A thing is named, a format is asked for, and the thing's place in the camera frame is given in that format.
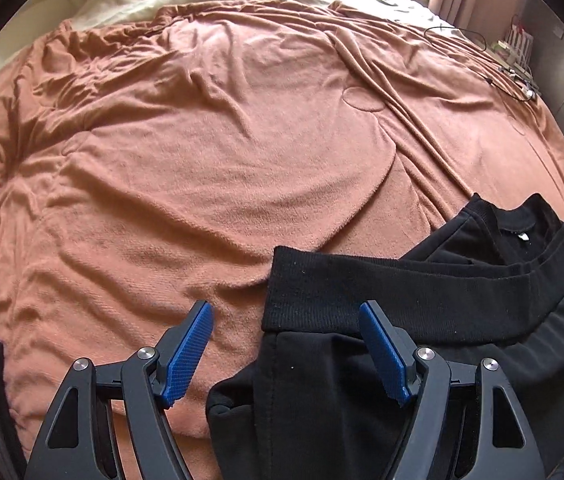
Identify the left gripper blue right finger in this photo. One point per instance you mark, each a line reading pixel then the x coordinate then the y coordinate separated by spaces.
pixel 391 350

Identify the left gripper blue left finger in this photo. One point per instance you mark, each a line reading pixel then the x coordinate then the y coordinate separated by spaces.
pixel 180 350

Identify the black long-sleeve sweatshirt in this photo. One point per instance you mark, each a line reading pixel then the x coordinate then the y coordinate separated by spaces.
pixel 487 284

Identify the rust orange bed blanket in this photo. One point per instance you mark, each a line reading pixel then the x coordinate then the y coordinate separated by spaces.
pixel 149 165

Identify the white bedside cabinet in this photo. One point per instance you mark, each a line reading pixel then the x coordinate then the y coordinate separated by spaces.
pixel 516 53

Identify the cream padded headboard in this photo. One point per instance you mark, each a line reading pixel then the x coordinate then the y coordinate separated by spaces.
pixel 32 20

